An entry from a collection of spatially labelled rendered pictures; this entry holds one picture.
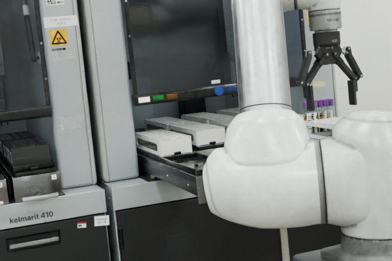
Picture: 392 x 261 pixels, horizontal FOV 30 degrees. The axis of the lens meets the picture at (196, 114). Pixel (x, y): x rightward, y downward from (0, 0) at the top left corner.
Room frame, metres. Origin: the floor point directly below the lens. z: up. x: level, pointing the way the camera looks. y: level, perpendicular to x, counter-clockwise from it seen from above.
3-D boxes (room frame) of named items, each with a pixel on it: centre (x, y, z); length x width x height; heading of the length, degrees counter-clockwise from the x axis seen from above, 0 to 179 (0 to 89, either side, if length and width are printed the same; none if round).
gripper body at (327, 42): (2.04, -0.38, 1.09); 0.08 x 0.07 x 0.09; 110
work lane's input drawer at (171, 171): (2.10, 0.06, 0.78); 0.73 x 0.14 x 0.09; 19
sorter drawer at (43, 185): (2.37, 0.58, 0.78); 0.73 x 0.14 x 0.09; 19
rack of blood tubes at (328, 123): (2.01, -0.39, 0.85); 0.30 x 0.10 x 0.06; 20
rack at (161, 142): (2.27, 0.12, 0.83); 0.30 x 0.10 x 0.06; 19
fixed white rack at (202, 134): (2.43, 0.01, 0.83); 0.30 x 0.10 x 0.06; 19
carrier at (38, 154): (2.15, 0.50, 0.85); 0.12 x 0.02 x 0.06; 109
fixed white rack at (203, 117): (2.77, -0.03, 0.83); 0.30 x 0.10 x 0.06; 19
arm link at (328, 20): (2.04, -0.38, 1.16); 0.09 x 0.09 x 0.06
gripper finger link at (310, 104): (2.02, -0.32, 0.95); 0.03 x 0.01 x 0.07; 20
